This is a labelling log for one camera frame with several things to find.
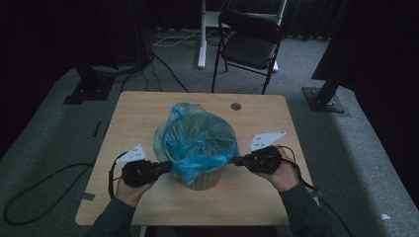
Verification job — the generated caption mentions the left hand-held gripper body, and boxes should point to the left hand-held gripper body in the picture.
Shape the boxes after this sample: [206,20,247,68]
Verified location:
[116,143,158,188]

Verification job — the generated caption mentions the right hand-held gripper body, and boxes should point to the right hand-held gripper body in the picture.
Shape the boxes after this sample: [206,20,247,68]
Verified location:
[249,130,287,175]

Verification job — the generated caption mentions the blue plastic bag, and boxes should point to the blue plastic bag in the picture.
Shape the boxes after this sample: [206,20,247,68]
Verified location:
[152,102,241,187]

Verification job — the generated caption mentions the green plastic bin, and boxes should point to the green plastic bin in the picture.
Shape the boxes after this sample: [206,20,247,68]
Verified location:
[162,112,238,192]

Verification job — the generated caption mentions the person's left hand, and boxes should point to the person's left hand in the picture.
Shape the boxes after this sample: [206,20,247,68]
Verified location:
[115,179,155,207]

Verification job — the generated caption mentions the person's right hand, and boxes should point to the person's right hand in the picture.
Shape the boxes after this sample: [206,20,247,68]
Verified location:
[255,146,300,193]

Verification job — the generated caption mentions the black stand base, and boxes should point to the black stand base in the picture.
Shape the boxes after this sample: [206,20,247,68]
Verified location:
[62,63,117,106]

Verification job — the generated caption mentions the black folding chair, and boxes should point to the black folding chair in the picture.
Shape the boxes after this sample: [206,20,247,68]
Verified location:
[210,10,285,96]

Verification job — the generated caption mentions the dark curtain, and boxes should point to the dark curtain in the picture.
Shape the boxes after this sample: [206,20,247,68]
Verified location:
[226,0,350,41]

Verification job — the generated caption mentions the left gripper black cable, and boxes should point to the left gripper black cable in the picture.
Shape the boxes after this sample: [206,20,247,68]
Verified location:
[108,151,127,199]

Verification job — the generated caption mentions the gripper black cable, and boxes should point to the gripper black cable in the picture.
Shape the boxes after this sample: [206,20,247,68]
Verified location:
[108,151,127,199]
[279,145,355,237]

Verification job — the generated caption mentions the black stand with base plate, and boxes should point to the black stand with base plate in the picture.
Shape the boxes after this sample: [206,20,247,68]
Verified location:
[301,73,352,115]

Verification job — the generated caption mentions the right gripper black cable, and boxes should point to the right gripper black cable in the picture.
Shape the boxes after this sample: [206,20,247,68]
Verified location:
[279,145,355,237]

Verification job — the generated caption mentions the black floor cables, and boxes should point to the black floor cables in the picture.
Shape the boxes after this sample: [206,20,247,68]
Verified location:
[120,48,191,93]

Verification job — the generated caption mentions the looped black floor cable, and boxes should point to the looped black floor cable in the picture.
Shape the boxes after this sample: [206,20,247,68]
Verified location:
[3,162,96,226]

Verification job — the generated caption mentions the white desk frame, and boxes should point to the white desk frame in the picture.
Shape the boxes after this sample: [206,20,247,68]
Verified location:
[197,0,288,73]

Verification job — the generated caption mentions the white floor cable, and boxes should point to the white floor cable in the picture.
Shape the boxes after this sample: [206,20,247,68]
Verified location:
[151,29,202,47]

